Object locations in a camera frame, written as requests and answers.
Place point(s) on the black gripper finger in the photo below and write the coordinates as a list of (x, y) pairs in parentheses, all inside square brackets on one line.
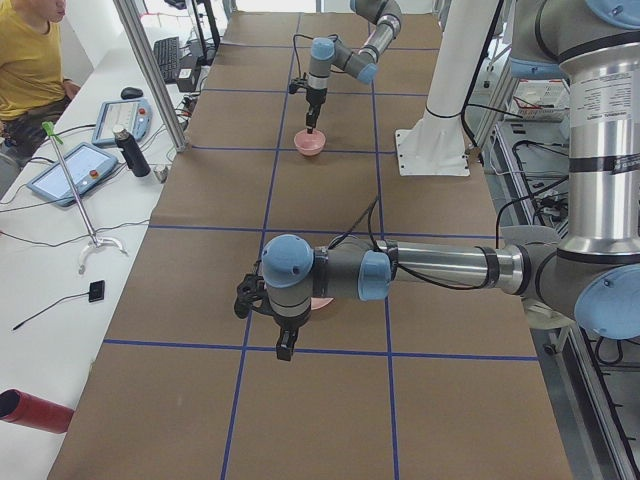
[(285, 345), (311, 118)]

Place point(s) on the red cylinder bottle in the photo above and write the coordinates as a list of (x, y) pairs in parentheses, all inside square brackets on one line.
[(27, 410)]

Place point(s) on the small black square device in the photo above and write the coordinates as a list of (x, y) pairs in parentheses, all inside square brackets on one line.
[(96, 291)]

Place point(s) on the pink plate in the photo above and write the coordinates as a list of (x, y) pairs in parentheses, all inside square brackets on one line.
[(318, 303)]

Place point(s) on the teach pendant tablet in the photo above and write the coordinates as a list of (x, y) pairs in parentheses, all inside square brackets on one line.
[(133, 115), (87, 165)]

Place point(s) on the black water bottle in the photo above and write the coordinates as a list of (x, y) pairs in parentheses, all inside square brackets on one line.
[(131, 151)]

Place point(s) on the aluminium frame post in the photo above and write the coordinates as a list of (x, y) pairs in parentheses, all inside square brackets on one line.
[(135, 32)]

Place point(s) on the person in yellow shirt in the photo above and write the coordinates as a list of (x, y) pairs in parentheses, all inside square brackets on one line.
[(33, 87)]

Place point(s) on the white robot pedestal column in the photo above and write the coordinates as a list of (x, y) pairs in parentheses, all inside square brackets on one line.
[(435, 146)]

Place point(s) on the black keyboard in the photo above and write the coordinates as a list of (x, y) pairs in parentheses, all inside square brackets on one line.
[(166, 52)]

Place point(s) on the metal rod stand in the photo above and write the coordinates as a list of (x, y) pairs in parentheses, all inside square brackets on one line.
[(96, 241)]

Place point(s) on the pink bowl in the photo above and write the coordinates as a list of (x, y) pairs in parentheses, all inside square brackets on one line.
[(309, 144)]

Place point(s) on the black computer mouse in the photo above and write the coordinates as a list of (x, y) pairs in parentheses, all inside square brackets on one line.
[(129, 93)]

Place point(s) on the small metal cup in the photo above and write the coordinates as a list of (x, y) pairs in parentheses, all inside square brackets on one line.
[(161, 173)]

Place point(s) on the near teach pendant tablet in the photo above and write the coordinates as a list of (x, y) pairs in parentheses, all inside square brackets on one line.
[(87, 165)]

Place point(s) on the far teach pendant tablet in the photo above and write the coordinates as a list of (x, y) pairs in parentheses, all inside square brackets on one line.
[(133, 115)]

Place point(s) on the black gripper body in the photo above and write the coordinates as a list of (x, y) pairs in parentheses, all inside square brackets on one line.
[(315, 97), (288, 322)]

